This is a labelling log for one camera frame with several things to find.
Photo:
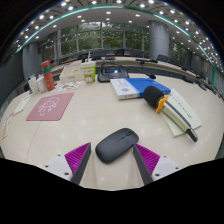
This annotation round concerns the dark conference microphone console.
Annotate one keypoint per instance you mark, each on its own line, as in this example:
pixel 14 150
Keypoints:
pixel 112 75

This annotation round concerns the white lidded mug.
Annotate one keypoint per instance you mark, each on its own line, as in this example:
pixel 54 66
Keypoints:
pixel 41 84

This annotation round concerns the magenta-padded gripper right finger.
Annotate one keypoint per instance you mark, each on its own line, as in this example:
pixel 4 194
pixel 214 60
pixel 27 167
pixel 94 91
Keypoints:
pixel 148 160

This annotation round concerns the long curved conference desk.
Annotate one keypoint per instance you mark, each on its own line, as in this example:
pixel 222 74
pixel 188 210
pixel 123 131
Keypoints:
pixel 133 61

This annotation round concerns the green printed paper cup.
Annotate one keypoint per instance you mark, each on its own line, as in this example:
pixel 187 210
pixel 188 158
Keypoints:
pixel 88 74

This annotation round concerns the red and white brochure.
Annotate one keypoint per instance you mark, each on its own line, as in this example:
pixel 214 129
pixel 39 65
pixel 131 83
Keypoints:
pixel 6 125

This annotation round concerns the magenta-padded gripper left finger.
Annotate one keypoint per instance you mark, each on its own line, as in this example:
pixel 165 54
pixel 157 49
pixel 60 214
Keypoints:
pixel 76 159

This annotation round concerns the black computer mouse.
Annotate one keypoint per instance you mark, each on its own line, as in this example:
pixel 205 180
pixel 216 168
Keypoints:
pixel 116 145

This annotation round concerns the beige organizer box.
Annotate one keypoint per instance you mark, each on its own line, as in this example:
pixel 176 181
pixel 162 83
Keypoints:
pixel 70 74

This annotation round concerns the red thermos bottle green band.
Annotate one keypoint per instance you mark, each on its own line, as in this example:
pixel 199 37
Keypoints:
pixel 48 76

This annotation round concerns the colourful sticker sheet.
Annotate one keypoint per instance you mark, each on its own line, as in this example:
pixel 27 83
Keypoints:
pixel 66 86

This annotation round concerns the group of ceiling lights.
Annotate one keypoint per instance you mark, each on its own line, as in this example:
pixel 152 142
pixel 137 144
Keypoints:
pixel 108 12

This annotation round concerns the pink mouse pad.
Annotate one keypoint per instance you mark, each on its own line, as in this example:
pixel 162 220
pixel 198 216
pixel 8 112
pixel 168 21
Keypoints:
pixel 50 106

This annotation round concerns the white booklet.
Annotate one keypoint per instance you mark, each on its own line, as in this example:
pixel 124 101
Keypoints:
pixel 186 108

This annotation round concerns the blue and white book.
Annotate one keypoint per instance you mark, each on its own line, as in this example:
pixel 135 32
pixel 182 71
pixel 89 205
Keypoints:
pixel 143 85

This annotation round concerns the group of dark chairs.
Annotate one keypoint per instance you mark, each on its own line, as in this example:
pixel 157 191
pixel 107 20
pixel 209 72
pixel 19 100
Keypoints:
pixel 163 58

